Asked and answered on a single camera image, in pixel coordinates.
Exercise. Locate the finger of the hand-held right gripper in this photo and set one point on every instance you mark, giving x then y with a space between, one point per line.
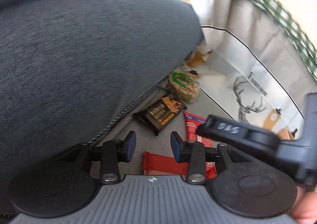
237 134

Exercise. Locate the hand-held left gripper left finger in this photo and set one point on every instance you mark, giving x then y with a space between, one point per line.
131 146

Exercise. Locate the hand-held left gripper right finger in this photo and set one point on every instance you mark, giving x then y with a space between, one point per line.
174 146

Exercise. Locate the plain red snack packet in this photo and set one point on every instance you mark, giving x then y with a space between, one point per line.
161 163

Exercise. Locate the red snack packet white print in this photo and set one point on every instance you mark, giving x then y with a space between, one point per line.
192 130

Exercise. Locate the black snack packet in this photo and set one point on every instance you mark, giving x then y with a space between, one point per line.
161 115

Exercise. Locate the person's right hand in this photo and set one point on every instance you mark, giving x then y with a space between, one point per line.
308 206

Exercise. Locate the green label rice cracker packet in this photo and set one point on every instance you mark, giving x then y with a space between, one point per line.
183 85

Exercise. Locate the white deer print bag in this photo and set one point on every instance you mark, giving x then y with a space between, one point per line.
247 48

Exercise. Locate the green checked cloth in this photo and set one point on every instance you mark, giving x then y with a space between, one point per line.
292 21

